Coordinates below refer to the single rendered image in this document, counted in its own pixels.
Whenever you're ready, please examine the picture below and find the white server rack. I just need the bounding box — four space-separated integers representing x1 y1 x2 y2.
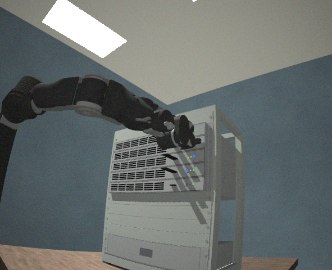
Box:
102 105 245 270

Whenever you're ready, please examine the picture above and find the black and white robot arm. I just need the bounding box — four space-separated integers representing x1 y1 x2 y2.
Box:
0 74 175 137

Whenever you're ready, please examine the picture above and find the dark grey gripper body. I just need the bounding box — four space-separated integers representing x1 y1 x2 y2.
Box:
156 115 189 150

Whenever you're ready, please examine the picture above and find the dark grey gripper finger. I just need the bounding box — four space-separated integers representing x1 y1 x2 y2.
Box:
180 138 201 150
189 121 201 141

